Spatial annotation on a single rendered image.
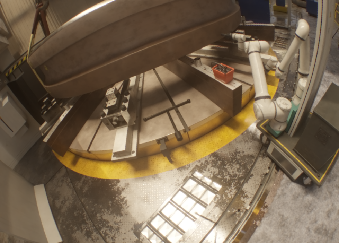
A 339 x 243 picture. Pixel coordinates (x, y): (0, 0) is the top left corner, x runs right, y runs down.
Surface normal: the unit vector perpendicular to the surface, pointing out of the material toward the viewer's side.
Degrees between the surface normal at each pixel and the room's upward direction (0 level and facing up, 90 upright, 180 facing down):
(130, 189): 0
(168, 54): 90
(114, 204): 0
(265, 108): 37
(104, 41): 90
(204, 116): 0
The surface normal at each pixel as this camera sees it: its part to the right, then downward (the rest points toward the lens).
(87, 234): -0.27, -0.68
